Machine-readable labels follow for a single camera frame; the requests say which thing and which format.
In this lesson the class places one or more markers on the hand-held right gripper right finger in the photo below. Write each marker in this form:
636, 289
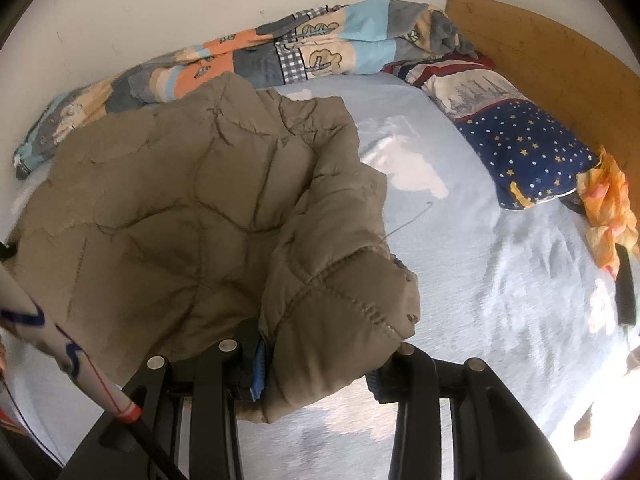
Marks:
382, 385

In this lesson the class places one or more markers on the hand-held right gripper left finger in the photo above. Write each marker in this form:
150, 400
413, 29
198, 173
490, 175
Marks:
257, 370

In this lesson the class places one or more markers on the olive quilted puffer jacket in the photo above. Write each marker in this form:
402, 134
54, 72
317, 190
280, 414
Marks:
175, 200

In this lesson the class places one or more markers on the white rod with red tip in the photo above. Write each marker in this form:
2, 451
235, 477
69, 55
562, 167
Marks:
60, 345

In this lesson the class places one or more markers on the navy star pillow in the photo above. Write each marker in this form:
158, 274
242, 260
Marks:
525, 150

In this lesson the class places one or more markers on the orange floral cloth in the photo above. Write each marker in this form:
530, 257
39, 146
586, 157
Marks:
605, 200

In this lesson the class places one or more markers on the patchwork cartoon quilt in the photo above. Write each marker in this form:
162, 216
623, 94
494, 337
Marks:
360, 35

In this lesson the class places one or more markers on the wooden headboard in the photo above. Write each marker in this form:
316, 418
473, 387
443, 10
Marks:
550, 45

